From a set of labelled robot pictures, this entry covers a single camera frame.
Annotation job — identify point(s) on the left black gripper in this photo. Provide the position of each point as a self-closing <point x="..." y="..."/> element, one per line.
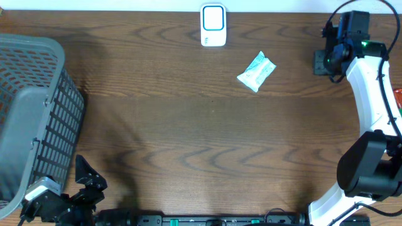
<point x="92" y="197"/>

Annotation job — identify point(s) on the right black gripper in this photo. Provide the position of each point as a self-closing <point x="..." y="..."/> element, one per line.
<point x="319" y="64"/>

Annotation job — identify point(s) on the white wet wipes pack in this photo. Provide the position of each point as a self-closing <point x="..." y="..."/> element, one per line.
<point x="257" y="72"/>

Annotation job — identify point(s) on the red Top chocolate bar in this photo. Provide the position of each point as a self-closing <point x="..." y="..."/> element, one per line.
<point x="398" y="97"/>

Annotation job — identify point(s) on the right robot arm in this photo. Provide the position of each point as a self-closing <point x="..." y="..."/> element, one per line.
<point x="370" y="171"/>

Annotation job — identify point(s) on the white barcode scanner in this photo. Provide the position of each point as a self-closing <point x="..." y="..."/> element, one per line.
<point x="213" y="25"/>

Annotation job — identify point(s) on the grey plastic shopping basket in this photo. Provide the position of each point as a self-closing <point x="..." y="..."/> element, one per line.
<point x="41" y="114"/>

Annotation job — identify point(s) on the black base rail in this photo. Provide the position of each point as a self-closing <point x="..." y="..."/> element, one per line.
<point x="220" y="220"/>

